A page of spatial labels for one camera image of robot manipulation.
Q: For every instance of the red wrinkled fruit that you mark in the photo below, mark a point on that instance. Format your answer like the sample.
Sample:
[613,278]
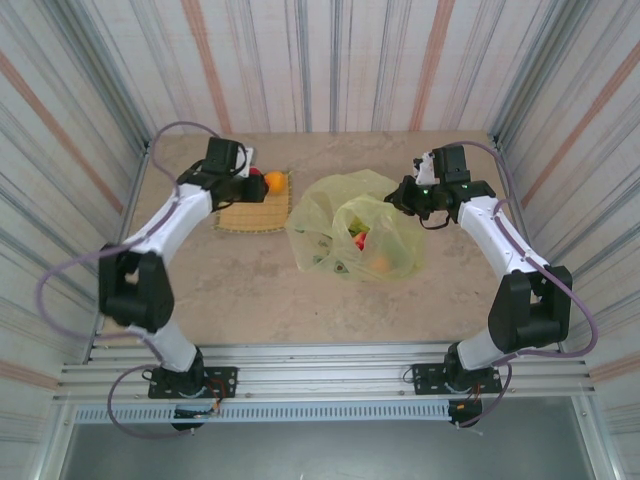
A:
[256,172]

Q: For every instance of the yellow-orange lemon-shaped fruit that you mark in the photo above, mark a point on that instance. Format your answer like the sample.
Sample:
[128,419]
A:
[276,183]

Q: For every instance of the light green pear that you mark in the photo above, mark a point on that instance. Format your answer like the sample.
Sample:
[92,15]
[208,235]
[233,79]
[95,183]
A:
[357,228]

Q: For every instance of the pink-yellow apple with green leaf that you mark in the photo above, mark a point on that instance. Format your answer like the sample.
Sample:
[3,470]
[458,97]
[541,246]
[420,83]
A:
[361,241]

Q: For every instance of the bright orange wrinkled fruit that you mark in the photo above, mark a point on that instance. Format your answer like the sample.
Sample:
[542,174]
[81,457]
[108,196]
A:
[381,264]

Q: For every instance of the translucent yellow-green plastic bag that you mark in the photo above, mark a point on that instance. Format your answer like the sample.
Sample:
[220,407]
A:
[320,215]

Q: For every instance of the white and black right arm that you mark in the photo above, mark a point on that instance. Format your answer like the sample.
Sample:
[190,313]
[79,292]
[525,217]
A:
[530,310]

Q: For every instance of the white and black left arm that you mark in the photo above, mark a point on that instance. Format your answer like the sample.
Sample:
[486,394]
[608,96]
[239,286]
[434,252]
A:
[135,295]

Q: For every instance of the woven bamboo mat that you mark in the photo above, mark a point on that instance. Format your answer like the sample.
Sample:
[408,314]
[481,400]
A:
[250,217]

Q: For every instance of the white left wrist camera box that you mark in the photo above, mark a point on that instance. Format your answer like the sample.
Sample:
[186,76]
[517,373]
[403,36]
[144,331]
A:
[251,161]

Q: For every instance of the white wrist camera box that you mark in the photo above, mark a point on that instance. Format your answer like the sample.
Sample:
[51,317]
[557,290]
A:
[251,161]
[424,167]

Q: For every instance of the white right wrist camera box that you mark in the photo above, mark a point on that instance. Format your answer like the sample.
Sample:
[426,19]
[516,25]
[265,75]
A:
[424,167]

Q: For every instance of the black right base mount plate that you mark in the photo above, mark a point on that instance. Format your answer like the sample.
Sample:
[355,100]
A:
[425,380]

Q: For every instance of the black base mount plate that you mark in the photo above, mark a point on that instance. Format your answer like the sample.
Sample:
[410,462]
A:
[225,382]
[425,380]

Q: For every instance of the aluminium rail frame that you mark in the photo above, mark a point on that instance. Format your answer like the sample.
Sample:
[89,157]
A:
[320,370]

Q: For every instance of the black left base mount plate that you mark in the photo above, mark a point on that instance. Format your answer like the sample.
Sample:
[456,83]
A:
[225,382]

